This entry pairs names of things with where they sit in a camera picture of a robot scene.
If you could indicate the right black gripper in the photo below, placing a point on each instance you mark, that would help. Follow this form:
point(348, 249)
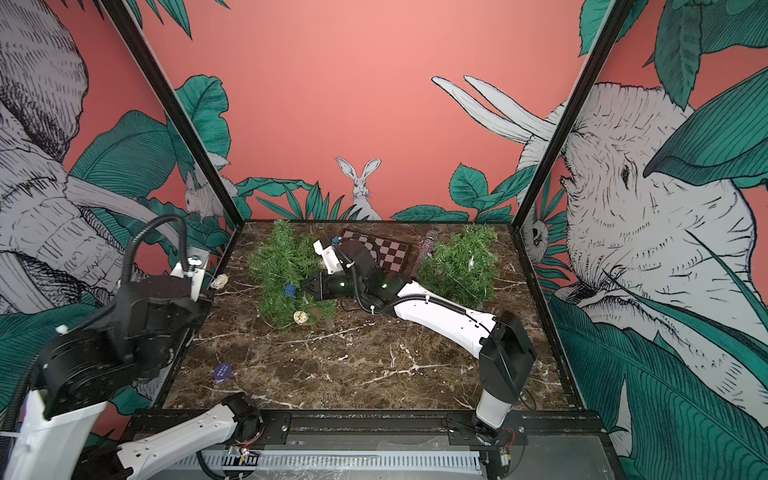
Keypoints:
point(323, 282)

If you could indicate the small christmas tree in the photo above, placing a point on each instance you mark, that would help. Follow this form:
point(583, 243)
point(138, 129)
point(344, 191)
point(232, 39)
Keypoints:
point(286, 257)
point(463, 269)

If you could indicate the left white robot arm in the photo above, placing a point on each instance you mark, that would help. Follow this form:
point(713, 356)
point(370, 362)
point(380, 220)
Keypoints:
point(78, 372)

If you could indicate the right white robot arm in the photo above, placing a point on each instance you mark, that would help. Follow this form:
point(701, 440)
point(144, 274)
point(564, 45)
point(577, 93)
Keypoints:
point(500, 343)

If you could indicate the brown checkered chess board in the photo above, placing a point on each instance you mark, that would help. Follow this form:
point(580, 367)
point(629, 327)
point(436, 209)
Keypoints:
point(390, 254)

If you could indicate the purple glitter tube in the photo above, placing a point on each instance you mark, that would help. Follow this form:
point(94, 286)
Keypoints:
point(427, 245)

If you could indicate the dark blue round lid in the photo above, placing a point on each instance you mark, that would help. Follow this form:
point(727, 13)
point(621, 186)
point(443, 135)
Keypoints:
point(222, 372)

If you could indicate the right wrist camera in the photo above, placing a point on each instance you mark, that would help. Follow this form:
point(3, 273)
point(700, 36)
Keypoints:
point(326, 249)

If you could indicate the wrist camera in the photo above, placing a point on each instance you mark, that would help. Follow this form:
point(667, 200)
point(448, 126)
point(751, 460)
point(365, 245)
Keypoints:
point(326, 249)
point(197, 260)

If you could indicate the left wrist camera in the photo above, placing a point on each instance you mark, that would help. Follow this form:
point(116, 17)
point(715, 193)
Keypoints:
point(197, 260)

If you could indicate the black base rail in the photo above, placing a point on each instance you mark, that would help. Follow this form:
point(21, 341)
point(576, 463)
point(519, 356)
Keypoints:
point(372, 426)

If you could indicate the white slotted cable duct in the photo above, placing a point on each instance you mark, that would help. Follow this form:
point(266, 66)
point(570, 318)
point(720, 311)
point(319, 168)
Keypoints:
point(460, 462)

